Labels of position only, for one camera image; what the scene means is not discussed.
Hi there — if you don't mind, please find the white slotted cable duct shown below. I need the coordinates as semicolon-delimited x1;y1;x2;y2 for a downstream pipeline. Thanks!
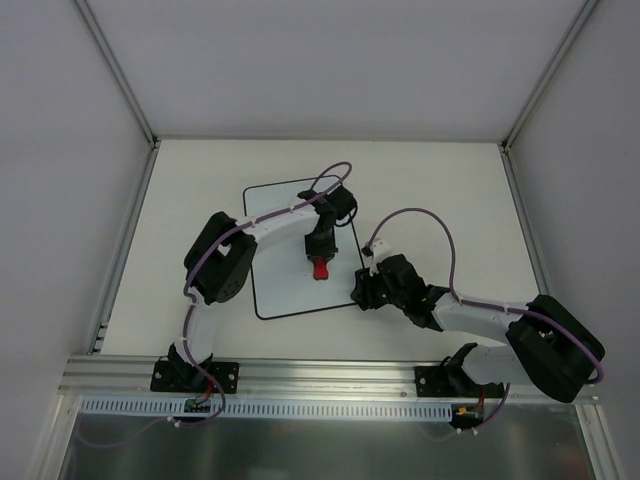
79;396;453;423

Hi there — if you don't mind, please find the left aluminium frame post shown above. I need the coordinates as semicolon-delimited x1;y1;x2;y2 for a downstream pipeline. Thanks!
70;0;158;148

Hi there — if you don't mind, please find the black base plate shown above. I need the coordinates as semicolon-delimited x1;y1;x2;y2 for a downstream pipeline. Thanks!
149;356;239;394
413;365;505;399

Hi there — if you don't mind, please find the white whiteboard black frame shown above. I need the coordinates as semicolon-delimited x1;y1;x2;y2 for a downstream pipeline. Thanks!
243;178;363;320

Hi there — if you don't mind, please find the aluminium frame post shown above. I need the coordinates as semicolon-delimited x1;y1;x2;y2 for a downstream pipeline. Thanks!
70;0;158;148
502;0;601;151

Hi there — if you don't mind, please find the right aluminium frame post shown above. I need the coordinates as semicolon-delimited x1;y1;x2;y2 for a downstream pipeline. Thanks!
502;0;601;151

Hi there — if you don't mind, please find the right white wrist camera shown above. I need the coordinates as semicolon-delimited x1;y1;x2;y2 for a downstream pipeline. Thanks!
361;238;393;263

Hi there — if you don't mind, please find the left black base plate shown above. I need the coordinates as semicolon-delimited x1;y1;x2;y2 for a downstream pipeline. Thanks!
149;356;239;394

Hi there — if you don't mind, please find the red whiteboard eraser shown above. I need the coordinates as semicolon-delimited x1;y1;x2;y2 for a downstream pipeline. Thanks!
312;257;329;281

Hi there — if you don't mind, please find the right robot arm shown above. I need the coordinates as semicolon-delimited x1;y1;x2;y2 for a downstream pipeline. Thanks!
351;247;605;403

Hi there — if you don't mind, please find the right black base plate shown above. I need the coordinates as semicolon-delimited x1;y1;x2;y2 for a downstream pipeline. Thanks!
413;365;505;399

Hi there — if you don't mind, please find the aluminium mounting rail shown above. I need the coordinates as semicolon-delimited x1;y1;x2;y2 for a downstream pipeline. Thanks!
56;354;599;404

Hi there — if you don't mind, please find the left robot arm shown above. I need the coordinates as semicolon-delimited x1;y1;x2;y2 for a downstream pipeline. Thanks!
183;185;362;320

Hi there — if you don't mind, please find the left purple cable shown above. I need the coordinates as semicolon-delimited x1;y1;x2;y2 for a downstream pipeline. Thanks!
79;160;354;448

